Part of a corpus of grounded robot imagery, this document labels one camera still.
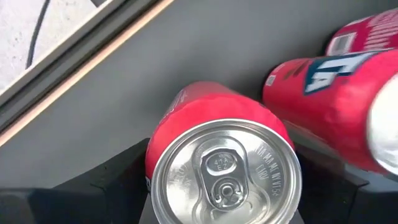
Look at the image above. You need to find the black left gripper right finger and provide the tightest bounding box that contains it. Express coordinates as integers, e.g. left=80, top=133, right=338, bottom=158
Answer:
left=294, top=147, right=398, bottom=224

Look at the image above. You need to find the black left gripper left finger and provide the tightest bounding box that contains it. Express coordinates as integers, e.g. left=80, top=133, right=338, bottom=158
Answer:
left=0, top=138, right=152, bottom=224

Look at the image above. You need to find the red Fanta soda can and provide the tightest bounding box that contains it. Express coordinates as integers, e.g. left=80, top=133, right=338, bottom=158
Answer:
left=262, top=49, right=398, bottom=177
left=145, top=81, right=302, bottom=224

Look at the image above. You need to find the red Coca-Cola soda can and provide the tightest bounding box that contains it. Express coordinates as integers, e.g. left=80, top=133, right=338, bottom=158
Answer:
left=325, top=9, right=398, bottom=57

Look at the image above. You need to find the black floor cable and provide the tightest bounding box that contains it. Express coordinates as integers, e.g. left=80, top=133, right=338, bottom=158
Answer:
left=25, top=0, right=52, bottom=70

